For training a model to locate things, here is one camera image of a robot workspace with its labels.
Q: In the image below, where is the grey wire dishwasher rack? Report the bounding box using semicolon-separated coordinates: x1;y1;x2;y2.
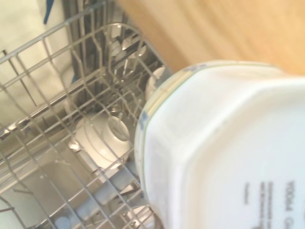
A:
0;0;173;229

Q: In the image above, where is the white ceramic footed bowl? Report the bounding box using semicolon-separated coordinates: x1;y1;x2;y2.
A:
68;112;133;170

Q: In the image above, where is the white octagonal mug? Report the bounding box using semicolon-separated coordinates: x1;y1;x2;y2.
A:
133;61;305;229

